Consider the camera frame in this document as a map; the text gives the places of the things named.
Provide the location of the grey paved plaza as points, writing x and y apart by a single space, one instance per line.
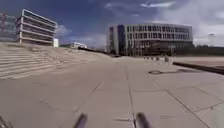
110 86

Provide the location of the low white building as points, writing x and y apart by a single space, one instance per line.
78 45

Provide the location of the manhole cover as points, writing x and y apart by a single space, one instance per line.
155 72

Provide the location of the grey glass-fronted building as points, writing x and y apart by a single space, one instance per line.
150 38

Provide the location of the white panel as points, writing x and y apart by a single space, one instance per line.
55 42

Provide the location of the robot's own part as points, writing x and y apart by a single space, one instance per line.
141 120
80 120

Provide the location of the white banded office building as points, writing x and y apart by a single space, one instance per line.
36 28

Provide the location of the raised concrete platform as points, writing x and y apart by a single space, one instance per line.
200 66

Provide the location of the wide stone steps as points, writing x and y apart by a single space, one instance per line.
23 63

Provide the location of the row of trees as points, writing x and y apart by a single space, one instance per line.
210 50

